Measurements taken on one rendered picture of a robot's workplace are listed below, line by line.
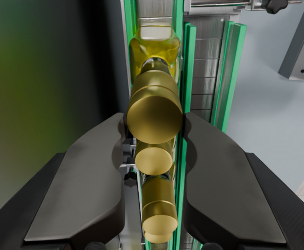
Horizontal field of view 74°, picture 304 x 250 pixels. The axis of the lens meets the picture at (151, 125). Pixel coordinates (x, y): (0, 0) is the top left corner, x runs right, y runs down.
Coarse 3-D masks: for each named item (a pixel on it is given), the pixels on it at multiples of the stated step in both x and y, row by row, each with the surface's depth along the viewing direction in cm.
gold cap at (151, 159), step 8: (136, 144) 19; (144, 144) 17; (152, 144) 17; (160, 144) 17; (168, 144) 18; (136, 152) 17; (144, 152) 17; (152, 152) 17; (160, 152) 17; (168, 152) 17; (136, 160) 17; (144, 160) 17; (152, 160) 17; (160, 160) 17; (168, 160) 17; (144, 168) 18; (152, 168) 18; (160, 168) 18; (168, 168) 18
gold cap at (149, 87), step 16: (144, 80) 13; (160, 80) 13; (144, 96) 11; (160, 96) 11; (176, 96) 12; (128, 112) 11; (144, 112) 11; (160, 112) 11; (176, 112) 11; (128, 128) 12; (144, 128) 12; (160, 128) 12; (176, 128) 12
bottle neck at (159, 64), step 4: (148, 60) 19; (152, 60) 19; (156, 60) 19; (160, 60) 19; (164, 60) 20; (144, 64) 19; (148, 64) 18; (152, 64) 17; (156, 64) 17; (160, 64) 17; (164, 64) 18; (144, 68) 17; (148, 68) 17; (152, 68) 16; (156, 68) 16; (160, 68) 16; (164, 68) 17; (168, 68) 19; (140, 72) 18; (168, 72) 17
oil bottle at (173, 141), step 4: (176, 136) 27; (136, 140) 27; (172, 140) 26; (176, 140) 27; (172, 144) 26; (176, 144) 27; (172, 148) 26; (176, 148) 28; (172, 152) 26; (172, 164) 28
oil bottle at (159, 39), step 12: (144, 24) 33; (156, 24) 33; (168, 24) 32; (144, 36) 22; (156, 36) 22; (168, 36) 22; (132, 48) 20; (144, 48) 20; (156, 48) 20; (168, 48) 20; (180, 48) 21; (132, 60) 20; (144, 60) 20; (168, 60) 20; (180, 60) 21; (132, 72) 21; (132, 84) 23
